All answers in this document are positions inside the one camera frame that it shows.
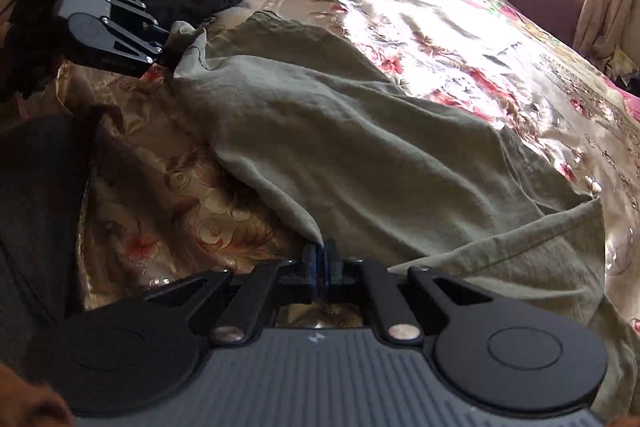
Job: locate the olive green pants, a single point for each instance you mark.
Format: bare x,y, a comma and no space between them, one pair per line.
350,132

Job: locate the floral satin bedspread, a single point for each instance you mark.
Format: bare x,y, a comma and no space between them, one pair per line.
450,7

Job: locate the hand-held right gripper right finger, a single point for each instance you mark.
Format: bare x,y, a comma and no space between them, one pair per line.
330,274

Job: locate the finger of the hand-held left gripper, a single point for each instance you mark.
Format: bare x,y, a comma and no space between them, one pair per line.
142,18
145,49

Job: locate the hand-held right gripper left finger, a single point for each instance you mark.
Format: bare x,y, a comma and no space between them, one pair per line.
312,274

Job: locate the person's left forearm black sleeve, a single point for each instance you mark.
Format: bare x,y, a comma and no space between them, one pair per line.
35,32

